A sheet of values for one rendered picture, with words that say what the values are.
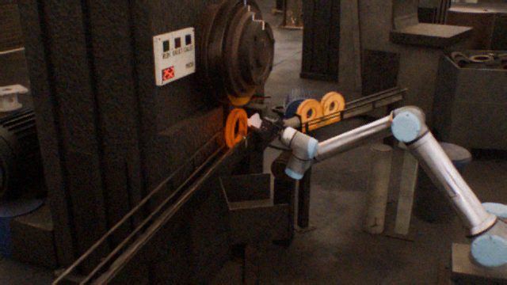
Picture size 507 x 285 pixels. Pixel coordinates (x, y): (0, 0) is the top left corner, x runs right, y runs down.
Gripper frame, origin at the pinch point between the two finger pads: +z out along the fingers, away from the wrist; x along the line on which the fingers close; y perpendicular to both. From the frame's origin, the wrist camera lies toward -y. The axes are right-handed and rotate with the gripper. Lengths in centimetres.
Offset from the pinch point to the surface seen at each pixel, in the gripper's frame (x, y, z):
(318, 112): -41.0, 3.8, -25.1
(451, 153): -83, -1, -101
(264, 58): 12.9, 37.5, -2.7
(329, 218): -54, -61, -54
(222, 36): 34, 46, 10
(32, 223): 56, -76, 74
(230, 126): 21.0, 4.5, 0.1
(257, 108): -7.9, 5.4, -0.7
